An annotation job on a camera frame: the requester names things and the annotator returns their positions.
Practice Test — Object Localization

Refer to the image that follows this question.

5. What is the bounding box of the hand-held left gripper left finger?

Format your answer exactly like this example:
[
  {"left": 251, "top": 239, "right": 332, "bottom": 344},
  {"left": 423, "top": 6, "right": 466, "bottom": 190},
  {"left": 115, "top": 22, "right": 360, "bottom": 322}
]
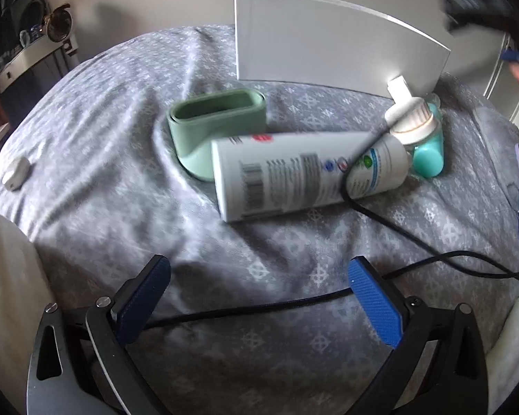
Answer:
[{"left": 26, "top": 254, "right": 172, "bottom": 415}]

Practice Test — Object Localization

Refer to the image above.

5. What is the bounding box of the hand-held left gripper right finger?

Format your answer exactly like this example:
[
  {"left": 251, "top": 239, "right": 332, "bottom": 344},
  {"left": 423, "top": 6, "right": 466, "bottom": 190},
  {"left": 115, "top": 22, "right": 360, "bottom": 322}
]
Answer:
[{"left": 347, "top": 256, "right": 489, "bottom": 415}]

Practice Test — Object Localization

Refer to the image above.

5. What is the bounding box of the teal bottle with white cap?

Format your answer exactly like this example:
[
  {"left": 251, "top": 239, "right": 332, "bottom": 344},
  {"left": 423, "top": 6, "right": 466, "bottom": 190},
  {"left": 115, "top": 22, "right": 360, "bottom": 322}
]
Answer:
[{"left": 391, "top": 97, "right": 445, "bottom": 178}]

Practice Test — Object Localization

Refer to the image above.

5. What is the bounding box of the large white labelled bottle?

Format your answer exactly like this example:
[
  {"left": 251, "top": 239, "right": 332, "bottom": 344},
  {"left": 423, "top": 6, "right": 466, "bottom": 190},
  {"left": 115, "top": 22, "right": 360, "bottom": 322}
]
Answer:
[{"left": 210, "top": 130, "right": 411, "bottom": 224}]

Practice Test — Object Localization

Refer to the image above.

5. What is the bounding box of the white board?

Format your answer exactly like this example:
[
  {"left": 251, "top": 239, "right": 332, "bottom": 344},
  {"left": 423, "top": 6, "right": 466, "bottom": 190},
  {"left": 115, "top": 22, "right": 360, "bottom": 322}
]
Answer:
[{"left": 234, "top": 0, "right": 452, "bottom": 98}]

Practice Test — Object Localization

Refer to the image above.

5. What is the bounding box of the mint green holder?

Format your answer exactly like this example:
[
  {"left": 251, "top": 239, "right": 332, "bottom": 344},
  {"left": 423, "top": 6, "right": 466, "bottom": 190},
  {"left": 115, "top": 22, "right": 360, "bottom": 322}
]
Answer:
[{"left": 166, "top": 89, "right": 267, "bottom": 181}]

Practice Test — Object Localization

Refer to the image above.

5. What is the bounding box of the white door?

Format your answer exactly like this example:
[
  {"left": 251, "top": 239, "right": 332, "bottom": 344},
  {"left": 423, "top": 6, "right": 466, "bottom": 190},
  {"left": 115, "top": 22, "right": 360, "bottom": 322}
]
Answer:
[{"left": 484, "top": 30, "right": 519, "bottom": 130}]

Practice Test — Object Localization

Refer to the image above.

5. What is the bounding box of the grey patterned bedsheet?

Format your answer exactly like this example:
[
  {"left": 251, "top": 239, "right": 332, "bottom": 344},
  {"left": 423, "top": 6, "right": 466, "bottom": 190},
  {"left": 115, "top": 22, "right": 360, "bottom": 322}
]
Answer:
[{"left": 0, "top": 24, "right": 519, "bottom": 415}]

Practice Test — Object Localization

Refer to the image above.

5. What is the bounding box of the small white oval object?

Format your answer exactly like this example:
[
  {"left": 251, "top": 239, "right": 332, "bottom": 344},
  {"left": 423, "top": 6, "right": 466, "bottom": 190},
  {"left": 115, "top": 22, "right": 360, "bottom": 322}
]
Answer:
[{"left": 2, "top": 157, "right": 30, "bottom": 191}]

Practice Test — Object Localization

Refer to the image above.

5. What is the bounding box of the round gold ornament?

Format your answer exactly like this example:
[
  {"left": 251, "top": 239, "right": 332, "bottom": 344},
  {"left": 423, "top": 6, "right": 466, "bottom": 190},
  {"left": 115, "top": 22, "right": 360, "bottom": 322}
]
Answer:
[{"left": 43, "top": 3, "right": 72, "bottom": 42}]

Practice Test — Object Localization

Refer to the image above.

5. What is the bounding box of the black cable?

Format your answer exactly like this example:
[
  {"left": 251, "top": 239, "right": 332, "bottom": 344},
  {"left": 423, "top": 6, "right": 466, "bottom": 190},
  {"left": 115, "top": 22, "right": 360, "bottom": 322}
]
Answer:
[{"left": 147, "top": 125, "right": 519, "bottom": 329}]

